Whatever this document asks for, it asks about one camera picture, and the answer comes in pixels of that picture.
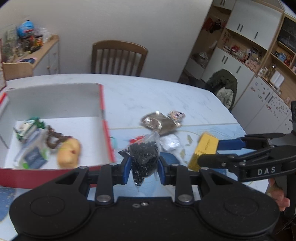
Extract dark green jacket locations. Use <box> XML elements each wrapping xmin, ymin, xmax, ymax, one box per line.
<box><xmin>206</xmin><ymin>69</ymin><xmax>238</xmax><ymax>111</ymax></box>

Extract blue globe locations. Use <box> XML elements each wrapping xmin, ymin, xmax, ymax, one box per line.
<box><xmin>16</xmin><ymin>20</ymin><xmax>34</xmax><ymax>38</ymax></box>

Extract wooden side cabinet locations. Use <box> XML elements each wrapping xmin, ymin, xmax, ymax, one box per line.
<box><xmin>3</xmin><ymin>35</ymin><xmax>60</xmax><ymax>81</ymax></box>

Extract yellow rectangular box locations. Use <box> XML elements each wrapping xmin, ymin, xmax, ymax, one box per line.
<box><xmin>188</xmin><ymin>132</ymin><xmax>219</xmax><ymax>171</ymax></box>

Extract red crab keychain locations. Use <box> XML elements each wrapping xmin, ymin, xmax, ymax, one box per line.
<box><xmin>129</xmin><ymin>136</ymin><xmax>145</xmax><ymax>144</ymax></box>

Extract person's right hand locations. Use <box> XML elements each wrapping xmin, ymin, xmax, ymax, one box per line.
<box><xmin>267</xmin><ymin>178</ymin><xmax>290</xmax><ymax>211</ymax></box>

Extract clear bag white contents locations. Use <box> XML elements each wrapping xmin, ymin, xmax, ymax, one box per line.
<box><xmin>159</xmin><ymin>134</ymin><xmax>180</xmax><ymax>152</ymax></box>

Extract brown wooden chair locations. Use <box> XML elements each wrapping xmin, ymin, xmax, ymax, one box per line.
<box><xmin>91</xmin><ymin>40</ymin><xmax>149</xmax><ymax>77</ymax></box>

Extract light blue egg-shaped case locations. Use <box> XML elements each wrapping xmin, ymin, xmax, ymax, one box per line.
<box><xmin>110</xmin><ymin>137</ymin><xmax>117</xmax><ymax>149</ymax></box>

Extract bag of black beads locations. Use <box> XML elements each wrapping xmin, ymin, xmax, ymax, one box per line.
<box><xmin>115</xmin><ymin>129</ymin><xmax>161</xmax><ymax>197</ymax></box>

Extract yellow plush toy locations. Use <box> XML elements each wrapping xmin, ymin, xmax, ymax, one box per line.
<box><xmin>57</xmin><ymin>138</ymin><xmax>81</xmax><ymax>169</ymax></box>

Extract silver foil snack bag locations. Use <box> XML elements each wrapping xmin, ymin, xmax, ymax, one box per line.
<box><xmin>141</xmin><ymin>110</ymin><xmax>181</xmax><ymax>136</ymax></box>

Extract white red-edged cardboard box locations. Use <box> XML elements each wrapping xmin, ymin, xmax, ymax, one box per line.
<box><xmin>1</xmin><ymin>83</ymin><xmax>114</xmax><ymax>189</ymax></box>

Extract white wall cabinet unit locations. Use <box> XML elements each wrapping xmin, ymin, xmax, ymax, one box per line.
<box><xmin>185</xmin><ymin>1</ymin><xmax>295</xmax><ymax>133</ymax></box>

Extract cartoon face keychain charm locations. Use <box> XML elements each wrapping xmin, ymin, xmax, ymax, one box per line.
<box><xmin>168</xmin><ymin>110</ymin><xmax>185</xmax><ymax>122</ymax></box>

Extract orange-label jar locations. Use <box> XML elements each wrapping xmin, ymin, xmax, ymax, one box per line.
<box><xmin>35</xmin><ymin>35</ymin><xmax>43</xmax><ymax>47</ymax></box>

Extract brown bead string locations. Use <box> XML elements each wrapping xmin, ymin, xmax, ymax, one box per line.
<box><xmin>45</xmin><ymin>126</ymin><xmax>70</xmax><ymax>150</ymax></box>

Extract blue packet in box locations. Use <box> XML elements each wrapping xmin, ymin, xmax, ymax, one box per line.
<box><xmin>23</xmin><ymin>147</ymin><xmax>47</xmax><ymax>169</ymax></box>

